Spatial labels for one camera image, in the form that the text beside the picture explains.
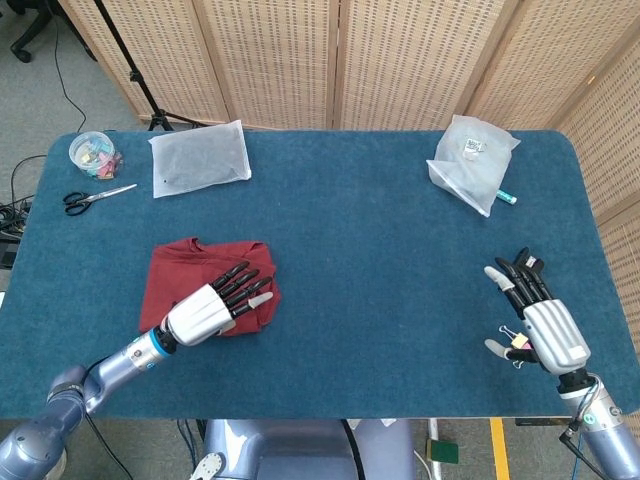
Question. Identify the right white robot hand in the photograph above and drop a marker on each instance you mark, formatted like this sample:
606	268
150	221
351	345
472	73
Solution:
557	335

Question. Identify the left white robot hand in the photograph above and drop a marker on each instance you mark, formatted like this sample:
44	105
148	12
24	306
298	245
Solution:
200	315

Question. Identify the yellow pink binder clip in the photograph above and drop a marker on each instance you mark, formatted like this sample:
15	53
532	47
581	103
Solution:
520	341

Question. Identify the red T-shirt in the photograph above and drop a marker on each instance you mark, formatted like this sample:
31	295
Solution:
190	270

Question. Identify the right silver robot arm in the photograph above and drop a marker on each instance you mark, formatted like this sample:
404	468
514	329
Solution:
605	440

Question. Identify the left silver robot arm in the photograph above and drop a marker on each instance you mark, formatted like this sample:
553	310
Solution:
120	360

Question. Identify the white plastic bag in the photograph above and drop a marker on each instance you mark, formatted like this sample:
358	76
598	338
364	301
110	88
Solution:
200	160

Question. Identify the green floor box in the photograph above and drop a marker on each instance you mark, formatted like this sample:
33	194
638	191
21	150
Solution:
445	451

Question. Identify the blue carpet table cover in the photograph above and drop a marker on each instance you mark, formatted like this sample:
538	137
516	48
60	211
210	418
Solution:
350	250

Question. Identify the silver robot torso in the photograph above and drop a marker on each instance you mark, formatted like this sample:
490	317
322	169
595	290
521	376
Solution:
300	450

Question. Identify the crumpled white zip bag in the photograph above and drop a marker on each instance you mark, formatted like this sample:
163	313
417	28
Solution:
470	165

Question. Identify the clear jar of clips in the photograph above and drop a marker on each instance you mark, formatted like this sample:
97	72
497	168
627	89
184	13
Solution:
95	155

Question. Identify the black tripod stand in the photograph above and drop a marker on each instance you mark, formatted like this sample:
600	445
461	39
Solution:
135	77

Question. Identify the black office chair base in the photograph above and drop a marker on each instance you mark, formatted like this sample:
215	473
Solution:
22	51

